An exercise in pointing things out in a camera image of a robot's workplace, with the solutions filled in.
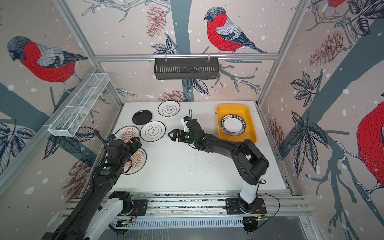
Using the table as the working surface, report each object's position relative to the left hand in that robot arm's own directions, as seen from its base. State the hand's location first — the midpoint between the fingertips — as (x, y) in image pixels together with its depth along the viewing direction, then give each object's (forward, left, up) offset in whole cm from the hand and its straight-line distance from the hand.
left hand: (132, 141), depth 81 cm
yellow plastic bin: (+35, -72, -13) cm, 81 cm away
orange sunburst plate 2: (-6, 0, -14) cm, 16 cm away
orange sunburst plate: (+16, +15, -16) cm, 27 cm away
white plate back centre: (+39, -13, -15) cm, 44 cm away
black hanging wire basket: (+53, -29, +12) cm, 62 cm away
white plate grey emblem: (+18, -4, -15) cm, 24 cm away
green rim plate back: (+21, -62, -13) cm, 67 cm away
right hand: (+5, -21, -3) cm, 22 cm away
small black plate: (+31, +6, -16) cm, 35 cm away
